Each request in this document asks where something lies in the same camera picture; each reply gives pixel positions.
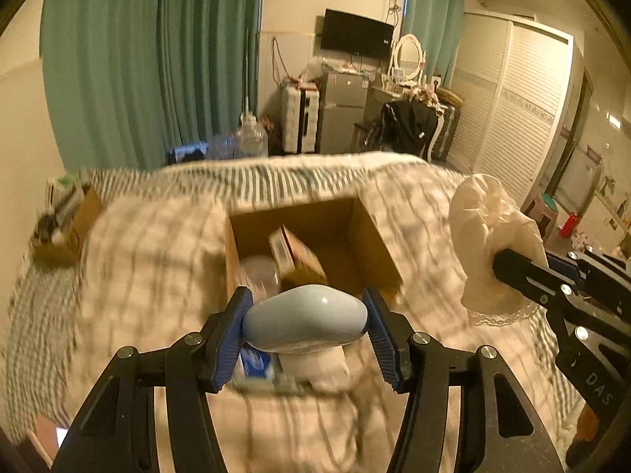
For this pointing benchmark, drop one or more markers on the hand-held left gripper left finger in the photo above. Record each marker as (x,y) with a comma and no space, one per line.
(230,342)

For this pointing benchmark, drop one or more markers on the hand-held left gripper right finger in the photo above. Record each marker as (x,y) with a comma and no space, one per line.
(383,342)

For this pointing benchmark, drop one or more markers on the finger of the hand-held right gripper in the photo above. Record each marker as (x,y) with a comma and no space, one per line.
(567,267)
(527,276)

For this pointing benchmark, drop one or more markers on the white lace cloth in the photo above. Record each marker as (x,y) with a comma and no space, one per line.
(495,236)

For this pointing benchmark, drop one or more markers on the light blue oval case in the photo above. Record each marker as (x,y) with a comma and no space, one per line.
(305,320)

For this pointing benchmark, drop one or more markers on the person's right hand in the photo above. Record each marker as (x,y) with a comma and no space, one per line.
(585,428)

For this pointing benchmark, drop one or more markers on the blue and white packet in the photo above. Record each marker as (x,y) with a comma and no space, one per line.
(257,360)

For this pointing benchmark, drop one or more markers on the red bottle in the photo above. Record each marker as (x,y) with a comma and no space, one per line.
(568,224)

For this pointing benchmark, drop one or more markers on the green and pink stool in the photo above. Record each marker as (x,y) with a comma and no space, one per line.
(544,209)

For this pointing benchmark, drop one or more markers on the clear plastic container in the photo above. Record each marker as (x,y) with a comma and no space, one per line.
(260,276)

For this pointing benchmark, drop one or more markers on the small brown carton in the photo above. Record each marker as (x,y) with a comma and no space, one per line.
(296,256)

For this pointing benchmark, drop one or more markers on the dark suitcase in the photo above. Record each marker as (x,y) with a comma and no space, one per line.
(448,125)

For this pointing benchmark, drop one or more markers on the white louvred wardrobe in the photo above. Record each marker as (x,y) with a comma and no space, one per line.
(512,98)

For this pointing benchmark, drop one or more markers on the black jacket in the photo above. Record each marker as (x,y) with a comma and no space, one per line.
(406,123)

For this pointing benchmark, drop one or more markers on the blue box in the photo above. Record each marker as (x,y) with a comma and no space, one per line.
(186,152)

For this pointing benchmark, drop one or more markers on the cardboard box with clutter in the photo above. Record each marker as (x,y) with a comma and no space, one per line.
(64,226)

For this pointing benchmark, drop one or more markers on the large clear water bottle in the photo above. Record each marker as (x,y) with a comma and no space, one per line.
(252,138)

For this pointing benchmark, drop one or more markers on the white suitcase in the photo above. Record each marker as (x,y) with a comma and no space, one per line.
(299,118)

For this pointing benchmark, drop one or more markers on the grey refrigerator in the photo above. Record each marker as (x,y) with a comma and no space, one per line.
(341,111)

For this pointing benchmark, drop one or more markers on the oval white vanity mirror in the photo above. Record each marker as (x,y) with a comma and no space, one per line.
(408,55)

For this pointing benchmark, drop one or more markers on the narrow green curtain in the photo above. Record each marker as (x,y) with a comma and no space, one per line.
(436,15)

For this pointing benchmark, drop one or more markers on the wide green curtain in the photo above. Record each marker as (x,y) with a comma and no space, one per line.
(148,59)

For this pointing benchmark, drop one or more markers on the wall television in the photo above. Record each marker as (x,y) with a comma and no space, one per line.
(357,34)

